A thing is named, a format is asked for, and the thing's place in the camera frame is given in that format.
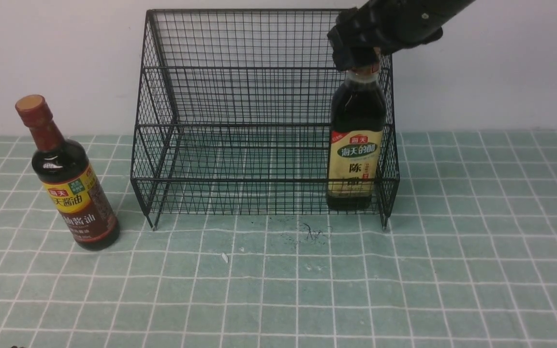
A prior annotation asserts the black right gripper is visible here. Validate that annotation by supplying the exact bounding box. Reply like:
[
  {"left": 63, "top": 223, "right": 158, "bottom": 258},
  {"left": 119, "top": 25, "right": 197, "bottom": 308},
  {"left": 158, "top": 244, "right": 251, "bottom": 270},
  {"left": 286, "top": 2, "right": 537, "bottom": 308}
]
[{"left": 327, "top": 0, "right": 473, "bottom": 72}]

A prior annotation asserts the vinegar bottle gold cap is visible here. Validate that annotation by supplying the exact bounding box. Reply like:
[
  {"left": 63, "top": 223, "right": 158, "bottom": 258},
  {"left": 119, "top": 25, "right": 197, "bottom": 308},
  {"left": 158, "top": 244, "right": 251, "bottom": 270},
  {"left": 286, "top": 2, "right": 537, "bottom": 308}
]
[{"left": 326, "top": 64, "right": 387, "bottom": 211}]

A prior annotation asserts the soy sauce bottle red cap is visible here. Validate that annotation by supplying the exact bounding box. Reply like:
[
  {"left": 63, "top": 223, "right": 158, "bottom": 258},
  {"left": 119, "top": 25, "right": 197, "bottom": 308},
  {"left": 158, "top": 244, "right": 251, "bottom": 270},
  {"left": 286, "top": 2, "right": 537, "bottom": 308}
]
[{"left": 15, "top": 94, "right": 121, "bottom": 250}]

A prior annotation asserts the green checked tablecloth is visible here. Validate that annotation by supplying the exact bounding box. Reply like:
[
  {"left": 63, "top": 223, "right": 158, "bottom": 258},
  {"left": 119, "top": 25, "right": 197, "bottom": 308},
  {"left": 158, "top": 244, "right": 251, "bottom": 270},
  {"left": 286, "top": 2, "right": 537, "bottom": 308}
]
[{"left": 0, "top": 130, "right": 557, "bottom": 348}]

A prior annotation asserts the black wire mesh shelf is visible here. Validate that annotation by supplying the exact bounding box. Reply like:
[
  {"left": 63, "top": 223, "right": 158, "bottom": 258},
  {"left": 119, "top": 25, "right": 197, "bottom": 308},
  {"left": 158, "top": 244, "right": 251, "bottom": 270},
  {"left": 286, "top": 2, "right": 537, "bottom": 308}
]
[{"left": 130, "top": 8, "right": 400, "bottom": 231}]

